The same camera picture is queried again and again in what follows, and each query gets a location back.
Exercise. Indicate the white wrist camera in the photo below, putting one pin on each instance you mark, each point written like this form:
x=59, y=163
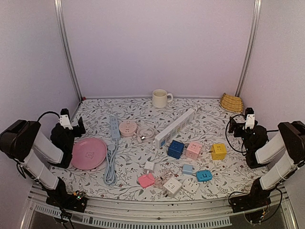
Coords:
x=249, y=118
x=65, y=119

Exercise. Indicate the pink cube socket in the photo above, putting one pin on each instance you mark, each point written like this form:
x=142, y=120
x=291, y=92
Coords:
x=193, y=150

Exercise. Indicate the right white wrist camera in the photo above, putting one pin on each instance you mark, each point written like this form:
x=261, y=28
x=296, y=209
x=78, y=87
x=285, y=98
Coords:
x=249, y=118

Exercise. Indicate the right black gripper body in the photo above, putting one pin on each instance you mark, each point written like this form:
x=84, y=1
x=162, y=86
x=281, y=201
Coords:
x=239, y=126

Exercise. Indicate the yellow woven basket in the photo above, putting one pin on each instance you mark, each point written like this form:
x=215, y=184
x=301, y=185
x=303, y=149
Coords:
x=231, y=103

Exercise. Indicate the white cube socket adapter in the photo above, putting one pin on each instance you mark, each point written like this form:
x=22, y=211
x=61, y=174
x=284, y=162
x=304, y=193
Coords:
x=171, y=187

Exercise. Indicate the long white power strip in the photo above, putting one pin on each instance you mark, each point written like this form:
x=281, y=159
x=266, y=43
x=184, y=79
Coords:
x=176, y=126

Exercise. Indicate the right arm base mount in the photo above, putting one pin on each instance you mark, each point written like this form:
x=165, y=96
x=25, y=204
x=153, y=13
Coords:
x=240, y=202

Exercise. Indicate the blue cube socket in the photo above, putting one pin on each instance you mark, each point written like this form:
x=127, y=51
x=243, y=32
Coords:
x=175, y=149

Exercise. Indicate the pink square plug adapter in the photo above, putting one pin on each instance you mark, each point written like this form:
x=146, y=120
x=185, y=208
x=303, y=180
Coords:
x=146, y=180

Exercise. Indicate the small light blue adapter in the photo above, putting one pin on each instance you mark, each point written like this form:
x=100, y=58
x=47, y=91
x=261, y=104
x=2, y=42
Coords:
x=187, y=169

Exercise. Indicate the small white charger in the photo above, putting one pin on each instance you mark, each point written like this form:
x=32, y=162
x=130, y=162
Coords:
x=149, y=167

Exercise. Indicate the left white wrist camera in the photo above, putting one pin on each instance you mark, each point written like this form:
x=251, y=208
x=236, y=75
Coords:
x=65, y=119

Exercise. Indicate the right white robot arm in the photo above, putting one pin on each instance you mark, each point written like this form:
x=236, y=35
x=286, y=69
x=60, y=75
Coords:
x=259, y=151

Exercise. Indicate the yellow cube socket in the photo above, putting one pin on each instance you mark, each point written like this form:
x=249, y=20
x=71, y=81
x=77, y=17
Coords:
x=218, y=151

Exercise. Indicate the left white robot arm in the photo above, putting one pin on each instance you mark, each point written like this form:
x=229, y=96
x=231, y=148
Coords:
x=24, y=139

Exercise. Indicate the cream ceramic mug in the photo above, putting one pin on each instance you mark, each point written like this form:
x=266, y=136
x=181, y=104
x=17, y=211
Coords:
x=161, y=98

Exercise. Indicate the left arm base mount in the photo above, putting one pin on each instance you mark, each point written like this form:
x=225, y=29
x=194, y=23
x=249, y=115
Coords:
x=67, y=201

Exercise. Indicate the white plug adapter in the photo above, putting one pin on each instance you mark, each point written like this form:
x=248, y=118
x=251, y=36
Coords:
x=190, y=185

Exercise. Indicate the blue square plug adapter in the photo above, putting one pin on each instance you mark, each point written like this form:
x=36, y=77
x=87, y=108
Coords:
x=204, y=175

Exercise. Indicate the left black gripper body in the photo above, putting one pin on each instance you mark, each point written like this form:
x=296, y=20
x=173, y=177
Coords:
x=70, y=144

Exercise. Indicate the floral tablecloth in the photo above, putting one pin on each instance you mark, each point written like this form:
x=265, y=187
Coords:
x=207, y=127

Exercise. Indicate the light blue power strip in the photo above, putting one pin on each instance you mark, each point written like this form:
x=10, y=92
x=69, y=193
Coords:
x=114, y=125

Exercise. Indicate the pink round plate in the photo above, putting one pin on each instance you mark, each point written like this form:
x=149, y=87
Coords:
x=88, y=153

